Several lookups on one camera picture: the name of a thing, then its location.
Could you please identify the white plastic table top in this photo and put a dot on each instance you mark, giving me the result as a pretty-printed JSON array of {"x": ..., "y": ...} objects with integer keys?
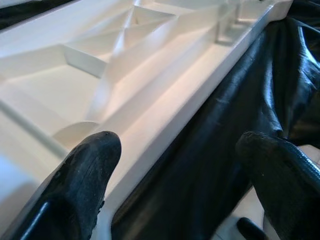
[{"x": 100, "y": 75}]

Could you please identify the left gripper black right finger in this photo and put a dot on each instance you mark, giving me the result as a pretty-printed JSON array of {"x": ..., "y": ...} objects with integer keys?
[{"x": 280, "y": 185}]

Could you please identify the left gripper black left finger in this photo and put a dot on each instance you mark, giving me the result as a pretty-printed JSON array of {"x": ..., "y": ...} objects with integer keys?
[{"x": 72, "y": 190}]

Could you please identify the black plastic table cover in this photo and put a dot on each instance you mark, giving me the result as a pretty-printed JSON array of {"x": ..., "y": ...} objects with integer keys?
[{"x": 225, "y": 125}]

